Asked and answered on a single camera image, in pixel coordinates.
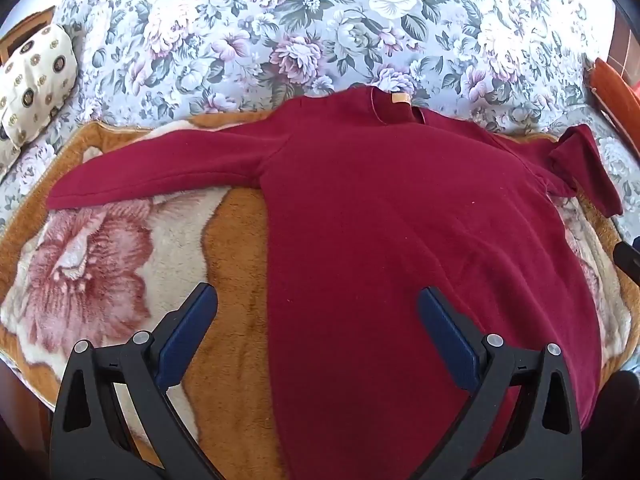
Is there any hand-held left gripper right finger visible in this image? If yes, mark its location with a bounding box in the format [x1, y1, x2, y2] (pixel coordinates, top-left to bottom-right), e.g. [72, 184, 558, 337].
[419, 287, 583, 480]

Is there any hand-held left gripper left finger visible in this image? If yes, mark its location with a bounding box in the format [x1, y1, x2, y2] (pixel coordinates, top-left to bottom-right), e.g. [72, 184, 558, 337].
[49, 282, 221, 480]

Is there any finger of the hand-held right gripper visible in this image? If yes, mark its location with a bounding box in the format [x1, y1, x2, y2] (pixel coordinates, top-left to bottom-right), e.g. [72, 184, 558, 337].
[614, 241, 640, 281]

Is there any dark red sweater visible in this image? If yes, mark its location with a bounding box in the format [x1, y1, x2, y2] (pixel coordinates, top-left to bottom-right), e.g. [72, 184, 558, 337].
[46, 86, 623, 480]

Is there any orange cream flower plush blanket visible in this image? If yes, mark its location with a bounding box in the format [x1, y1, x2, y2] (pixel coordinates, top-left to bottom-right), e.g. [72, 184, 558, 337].
[0, 110, 632, 480]

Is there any cream pillow with dark medallions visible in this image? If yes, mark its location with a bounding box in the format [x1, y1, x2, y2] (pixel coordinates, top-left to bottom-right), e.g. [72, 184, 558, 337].
[0, 23, 79, 152]

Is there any floral bed sheet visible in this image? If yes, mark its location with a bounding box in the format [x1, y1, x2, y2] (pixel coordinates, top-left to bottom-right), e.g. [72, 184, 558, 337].
[0, 0, 640, 246]

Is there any wooden chair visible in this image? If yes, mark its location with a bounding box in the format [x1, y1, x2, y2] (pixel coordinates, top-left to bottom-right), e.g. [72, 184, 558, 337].
[0, 6, 57, 63]

